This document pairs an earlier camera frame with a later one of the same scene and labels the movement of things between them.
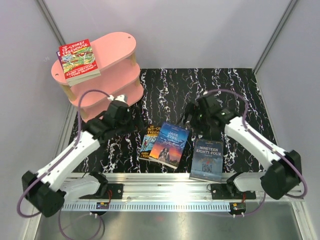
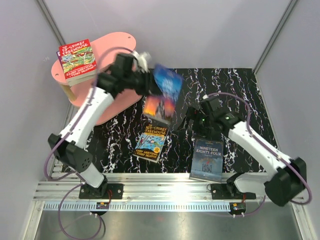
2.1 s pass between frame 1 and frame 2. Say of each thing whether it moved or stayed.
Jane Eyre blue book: moved
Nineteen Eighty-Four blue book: stayed
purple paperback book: stayed
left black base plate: stayed
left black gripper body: moved
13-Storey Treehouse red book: stayed
